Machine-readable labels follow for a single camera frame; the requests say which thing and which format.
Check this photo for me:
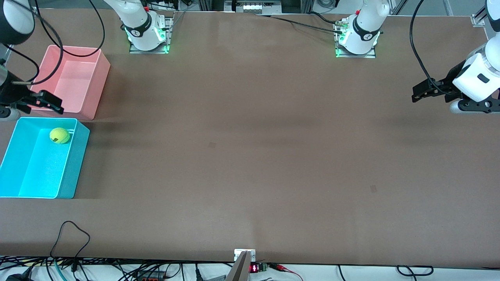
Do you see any yellow tennis ball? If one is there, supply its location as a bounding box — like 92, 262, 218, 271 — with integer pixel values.
49, 128, 71, 144

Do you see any pink plastic bin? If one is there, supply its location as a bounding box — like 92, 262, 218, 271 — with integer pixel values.
23, 45, 111, 121

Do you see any blue plastic bin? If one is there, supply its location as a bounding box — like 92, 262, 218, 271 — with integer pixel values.
0, 117, 90, 199

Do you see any white lit control box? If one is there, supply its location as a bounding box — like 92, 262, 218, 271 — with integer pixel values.
225, 0, 282, 14

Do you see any black red power strip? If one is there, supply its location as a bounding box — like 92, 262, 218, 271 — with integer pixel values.
137, 271, 166, 281

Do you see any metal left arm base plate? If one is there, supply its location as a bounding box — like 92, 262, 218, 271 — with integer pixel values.
334, 20, 377, 59

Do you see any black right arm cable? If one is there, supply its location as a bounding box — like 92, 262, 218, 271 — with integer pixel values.
0, 0, 106, 84

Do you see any black looped cable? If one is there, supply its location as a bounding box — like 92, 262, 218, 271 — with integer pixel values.
50, 221, 91, 260

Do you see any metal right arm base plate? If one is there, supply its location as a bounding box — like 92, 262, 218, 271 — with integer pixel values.
129, 16, 173, 54

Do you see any black braided base cable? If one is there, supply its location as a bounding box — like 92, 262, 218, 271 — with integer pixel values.
254, 12, 344, 34

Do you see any black coiled cable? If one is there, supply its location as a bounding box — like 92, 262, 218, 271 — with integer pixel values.
396, 265, 434, 276

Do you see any red clip lead cable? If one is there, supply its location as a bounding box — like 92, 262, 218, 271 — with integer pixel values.
270, 263, 303, 281

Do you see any white mount bracket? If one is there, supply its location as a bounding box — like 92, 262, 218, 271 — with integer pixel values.
234, 249, 256, 262

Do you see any grey camera mount pole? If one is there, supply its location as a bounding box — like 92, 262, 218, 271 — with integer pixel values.
226, 251, 251, 281

